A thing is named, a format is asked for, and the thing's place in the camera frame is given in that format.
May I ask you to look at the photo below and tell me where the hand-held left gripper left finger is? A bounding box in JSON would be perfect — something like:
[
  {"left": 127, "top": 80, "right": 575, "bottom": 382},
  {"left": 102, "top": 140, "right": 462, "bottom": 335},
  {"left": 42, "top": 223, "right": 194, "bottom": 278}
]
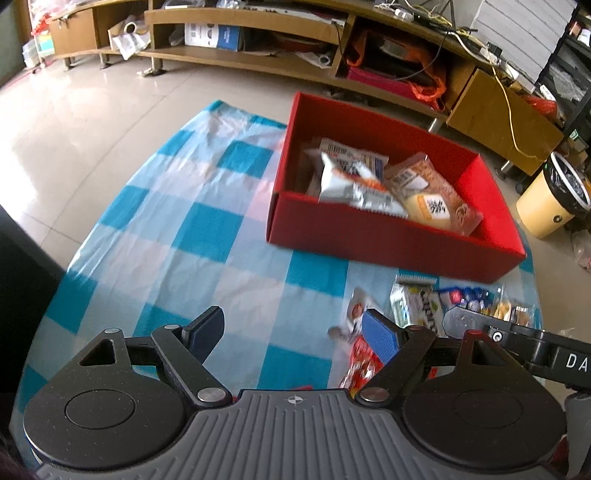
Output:
[{"left": 67, "top": 306, "right": 232, "bottom": 409}]

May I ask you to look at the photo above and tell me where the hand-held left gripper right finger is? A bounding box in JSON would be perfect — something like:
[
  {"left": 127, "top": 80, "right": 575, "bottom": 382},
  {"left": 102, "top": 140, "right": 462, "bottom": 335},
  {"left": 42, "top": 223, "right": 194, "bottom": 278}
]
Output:
[{"left": 358, "top": 310, "right": 526, "bottom": 407}]

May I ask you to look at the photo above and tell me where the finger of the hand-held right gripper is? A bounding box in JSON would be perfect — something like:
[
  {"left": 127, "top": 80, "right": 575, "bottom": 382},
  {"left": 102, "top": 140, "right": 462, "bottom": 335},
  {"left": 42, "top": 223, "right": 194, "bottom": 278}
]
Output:
[{"left": 443, "top": 308, "right": 491, "bottom": 340}]

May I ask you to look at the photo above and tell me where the blue snack packet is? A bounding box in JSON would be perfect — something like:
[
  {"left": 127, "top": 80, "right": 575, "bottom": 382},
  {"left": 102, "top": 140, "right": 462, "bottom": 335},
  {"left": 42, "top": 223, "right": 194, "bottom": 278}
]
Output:
[{"left": 436, "top": 285, "right": 504, "bottom": 319}]

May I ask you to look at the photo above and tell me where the red snack packet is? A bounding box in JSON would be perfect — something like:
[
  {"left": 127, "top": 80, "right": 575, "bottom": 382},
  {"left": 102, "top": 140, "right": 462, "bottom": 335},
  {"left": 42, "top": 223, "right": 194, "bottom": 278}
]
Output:
[{"left": 339, "top": 336, "right": 386, "bottom": 398}]

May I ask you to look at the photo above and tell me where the small brown round snack packet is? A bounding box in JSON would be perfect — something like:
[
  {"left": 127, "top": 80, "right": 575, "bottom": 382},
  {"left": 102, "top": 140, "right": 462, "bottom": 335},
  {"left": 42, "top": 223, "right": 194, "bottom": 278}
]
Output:
[{"left": 328, "top": 287, "right": 370, "bottom": 342}]

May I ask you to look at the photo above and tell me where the green white snack packet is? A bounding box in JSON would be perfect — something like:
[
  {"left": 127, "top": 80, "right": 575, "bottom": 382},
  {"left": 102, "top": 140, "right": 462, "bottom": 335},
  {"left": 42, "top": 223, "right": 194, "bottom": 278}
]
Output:
[{"left": 389, "top": 274, "right": 446, "bottom": 335}]

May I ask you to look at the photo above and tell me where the yellow waffle cake packet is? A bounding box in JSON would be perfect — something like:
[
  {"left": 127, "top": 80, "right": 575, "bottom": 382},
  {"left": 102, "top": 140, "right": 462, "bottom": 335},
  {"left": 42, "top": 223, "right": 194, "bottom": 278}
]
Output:
[{"left": 496, "top": 298, "right": 541, "bottom": 326}]

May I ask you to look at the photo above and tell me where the red cardboard box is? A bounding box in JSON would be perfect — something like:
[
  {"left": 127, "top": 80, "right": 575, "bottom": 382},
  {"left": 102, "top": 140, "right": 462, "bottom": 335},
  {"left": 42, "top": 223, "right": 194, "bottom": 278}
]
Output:
[{"left": 265, "top": 91, "right": 528, "bottom": 284}]

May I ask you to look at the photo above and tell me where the orange snack packet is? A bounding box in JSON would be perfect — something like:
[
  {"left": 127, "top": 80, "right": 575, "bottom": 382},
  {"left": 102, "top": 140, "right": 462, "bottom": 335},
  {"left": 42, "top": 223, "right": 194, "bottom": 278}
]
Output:
[{"left": 383, "top": 152, "right": 484, "bottom": 237}]

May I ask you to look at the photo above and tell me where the round steamed cake packet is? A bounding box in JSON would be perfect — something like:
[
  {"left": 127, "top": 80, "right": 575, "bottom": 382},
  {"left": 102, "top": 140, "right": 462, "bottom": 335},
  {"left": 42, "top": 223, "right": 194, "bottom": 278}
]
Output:
[{"left": 403, "top": 193, "right": 455, "bottom": 230}]

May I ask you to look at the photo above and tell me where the white silver snack packet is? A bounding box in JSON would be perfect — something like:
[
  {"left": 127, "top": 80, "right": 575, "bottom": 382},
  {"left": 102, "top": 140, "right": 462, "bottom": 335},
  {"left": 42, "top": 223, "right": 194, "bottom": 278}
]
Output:
[{"left": 318, "top": 152, "right": 409, "bottom": 220}]

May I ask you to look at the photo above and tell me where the white brown snack packet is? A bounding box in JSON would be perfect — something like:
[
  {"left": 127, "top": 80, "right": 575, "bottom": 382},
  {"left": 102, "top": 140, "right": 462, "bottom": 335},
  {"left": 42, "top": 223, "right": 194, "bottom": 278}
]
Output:
[{"left": 318, "top": 137, "right": 389, "bottom": 182}]

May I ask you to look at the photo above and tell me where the blue checked tablecloth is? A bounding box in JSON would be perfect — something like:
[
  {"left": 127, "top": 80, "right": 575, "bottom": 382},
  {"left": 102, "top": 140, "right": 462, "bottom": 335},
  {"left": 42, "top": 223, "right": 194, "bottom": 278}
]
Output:
[{"left": 9, "top": 99, "right": 543, "bottom": 467}]

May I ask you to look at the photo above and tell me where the white plastic bag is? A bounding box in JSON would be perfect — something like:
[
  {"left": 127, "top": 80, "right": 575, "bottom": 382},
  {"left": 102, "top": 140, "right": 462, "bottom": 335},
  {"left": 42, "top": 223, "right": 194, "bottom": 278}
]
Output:
[{"left": 570, "top": 228, "right": 591, "bottom": 271}]

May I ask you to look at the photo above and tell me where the yellow trash bin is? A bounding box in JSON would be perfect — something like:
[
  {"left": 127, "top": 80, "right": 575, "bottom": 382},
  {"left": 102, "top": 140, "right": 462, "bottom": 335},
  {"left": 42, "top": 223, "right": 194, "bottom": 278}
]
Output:
[{"left": 516, "top": 151, "right": 591, "bottom": 240}]

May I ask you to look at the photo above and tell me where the black chair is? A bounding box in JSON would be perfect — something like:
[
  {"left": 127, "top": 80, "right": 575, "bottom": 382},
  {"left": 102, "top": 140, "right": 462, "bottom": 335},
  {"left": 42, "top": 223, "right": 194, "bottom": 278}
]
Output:
[{"left": 0, "top": 203, "right": 65, "bottom": 398}]

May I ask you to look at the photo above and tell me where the wooden television cabinet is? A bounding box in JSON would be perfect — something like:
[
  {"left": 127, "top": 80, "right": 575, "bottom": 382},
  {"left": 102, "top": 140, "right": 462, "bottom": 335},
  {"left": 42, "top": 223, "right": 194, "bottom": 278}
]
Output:
[{"left": 46, "top": 0, "right": 566, "bottom": 176}]

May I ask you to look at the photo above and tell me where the red plastic bag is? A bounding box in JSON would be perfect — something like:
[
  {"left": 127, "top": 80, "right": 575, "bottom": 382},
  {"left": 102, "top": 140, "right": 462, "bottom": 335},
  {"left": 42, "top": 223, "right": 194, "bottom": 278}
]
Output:
[{"left": 526, "top": 95, "right": 561, "bottom": 121}]

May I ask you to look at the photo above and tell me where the orange plastic bag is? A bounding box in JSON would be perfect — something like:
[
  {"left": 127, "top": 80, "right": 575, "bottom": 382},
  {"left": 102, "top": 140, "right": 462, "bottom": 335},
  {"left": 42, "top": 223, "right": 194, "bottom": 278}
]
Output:
[{"left": 344, "top": 28, "right": 448, "bottom": 112}]

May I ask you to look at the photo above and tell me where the magenta flat box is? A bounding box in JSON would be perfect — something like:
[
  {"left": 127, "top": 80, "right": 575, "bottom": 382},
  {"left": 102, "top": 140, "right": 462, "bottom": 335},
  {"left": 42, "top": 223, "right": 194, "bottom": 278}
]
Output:
[{"left": 346, "top": 67, "right": 419, "bottom": 100}]

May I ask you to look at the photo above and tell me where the blue white box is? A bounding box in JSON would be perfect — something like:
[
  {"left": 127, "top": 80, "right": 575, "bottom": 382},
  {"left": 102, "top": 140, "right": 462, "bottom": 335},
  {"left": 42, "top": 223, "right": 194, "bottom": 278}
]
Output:
[{"left": 184, "top": 22, "right": 243, "bottom": 51}]

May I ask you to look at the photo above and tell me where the white slatted panel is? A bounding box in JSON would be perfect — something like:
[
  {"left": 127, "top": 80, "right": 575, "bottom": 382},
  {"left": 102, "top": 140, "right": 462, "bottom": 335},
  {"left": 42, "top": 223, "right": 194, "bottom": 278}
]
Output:
[{"left": 471, "top": 0, "right": 580, "bottom": 84}]

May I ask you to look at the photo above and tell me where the black shelf rack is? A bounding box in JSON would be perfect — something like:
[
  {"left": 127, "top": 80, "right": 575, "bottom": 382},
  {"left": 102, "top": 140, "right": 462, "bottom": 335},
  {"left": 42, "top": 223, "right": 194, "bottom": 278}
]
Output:
[{"left": 536, "top": 0, "right": 591, "bottom": 139}]

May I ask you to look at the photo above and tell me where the white plastic drawer cart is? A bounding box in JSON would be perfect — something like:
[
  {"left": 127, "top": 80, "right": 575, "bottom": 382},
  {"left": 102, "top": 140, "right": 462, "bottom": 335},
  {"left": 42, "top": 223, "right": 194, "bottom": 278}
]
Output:
[{"left": 21, "top": 34, "right": 56, "bottom": 72}]

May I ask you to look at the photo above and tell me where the silver media player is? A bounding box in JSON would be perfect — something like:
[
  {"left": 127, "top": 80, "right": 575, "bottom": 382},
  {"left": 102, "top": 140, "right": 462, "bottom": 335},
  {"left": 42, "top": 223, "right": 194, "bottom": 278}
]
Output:
[{"left": 240, "top": 2, "right": 347, "bottom": 24}]

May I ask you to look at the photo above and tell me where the yellow cable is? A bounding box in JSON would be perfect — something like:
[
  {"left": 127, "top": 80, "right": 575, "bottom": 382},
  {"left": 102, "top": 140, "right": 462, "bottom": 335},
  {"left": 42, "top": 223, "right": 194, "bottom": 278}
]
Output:
[{"left": 411, "top": 2, "right": 552, "bottom": 160}]

